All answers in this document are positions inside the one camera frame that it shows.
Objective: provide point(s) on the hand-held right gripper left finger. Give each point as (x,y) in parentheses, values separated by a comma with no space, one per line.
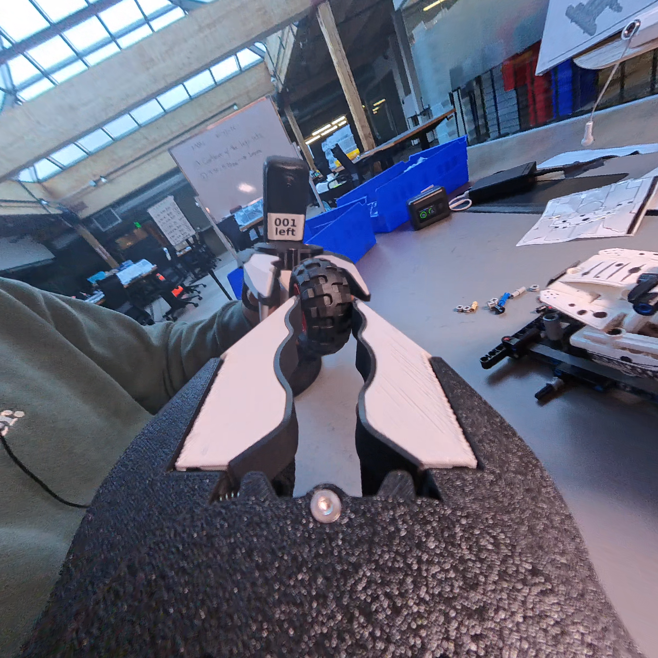
(236,406)

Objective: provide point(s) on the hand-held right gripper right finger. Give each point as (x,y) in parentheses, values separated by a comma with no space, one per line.
(416,406)

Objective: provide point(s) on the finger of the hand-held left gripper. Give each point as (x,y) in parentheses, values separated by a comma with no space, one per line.
(262,280)
(350,278)

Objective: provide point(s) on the black toy tire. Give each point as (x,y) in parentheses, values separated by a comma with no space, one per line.
(327,303)

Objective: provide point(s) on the white toy brick truck model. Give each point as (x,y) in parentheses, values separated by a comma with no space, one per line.
(607,308)

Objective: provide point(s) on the building instruction booklet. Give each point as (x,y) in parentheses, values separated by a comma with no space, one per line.
(596,26)

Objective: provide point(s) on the large whiteboard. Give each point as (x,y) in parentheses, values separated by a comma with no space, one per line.
(231,154)

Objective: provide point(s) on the small black device green display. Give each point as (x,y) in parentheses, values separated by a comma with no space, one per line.
(430,208)

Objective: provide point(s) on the small white sign board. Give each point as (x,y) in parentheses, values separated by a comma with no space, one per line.
(172,221)

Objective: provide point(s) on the cluster of small toy pins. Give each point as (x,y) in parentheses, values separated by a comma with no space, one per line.
(494,301)

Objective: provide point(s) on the long work table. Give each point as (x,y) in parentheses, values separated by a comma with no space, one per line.
(406,134)

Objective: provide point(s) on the black power adapter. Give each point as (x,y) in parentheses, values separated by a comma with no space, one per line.
(504,182)

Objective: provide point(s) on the skylight window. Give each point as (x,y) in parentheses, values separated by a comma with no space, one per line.
(82,51)

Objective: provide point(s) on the white sticker sheet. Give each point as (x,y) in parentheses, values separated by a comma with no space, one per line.
(596,211)

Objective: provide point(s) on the red and blue crates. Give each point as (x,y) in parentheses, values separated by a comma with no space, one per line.
(535,87)

